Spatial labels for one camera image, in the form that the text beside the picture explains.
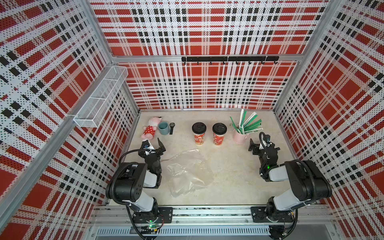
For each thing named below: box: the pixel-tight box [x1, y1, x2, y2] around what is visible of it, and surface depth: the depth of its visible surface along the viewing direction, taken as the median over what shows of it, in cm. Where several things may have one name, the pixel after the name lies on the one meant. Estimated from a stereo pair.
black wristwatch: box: [169, 122, 176, 135], surface depth 113 cm
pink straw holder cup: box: [233, 129, 250, 144], surface depth 98 cm
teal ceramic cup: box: [158, 121, 170, 135], surface depth 107 cm
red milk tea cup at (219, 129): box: [212, 122, 228, 147], surface depth 90 cm
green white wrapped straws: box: [230, 109, 264, 135], surface depth 96 cm
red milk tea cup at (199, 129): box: [191, 121, 207, 146], surface depth 90 cm
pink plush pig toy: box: [140, 116, 162, 140], surface depth 104 cm
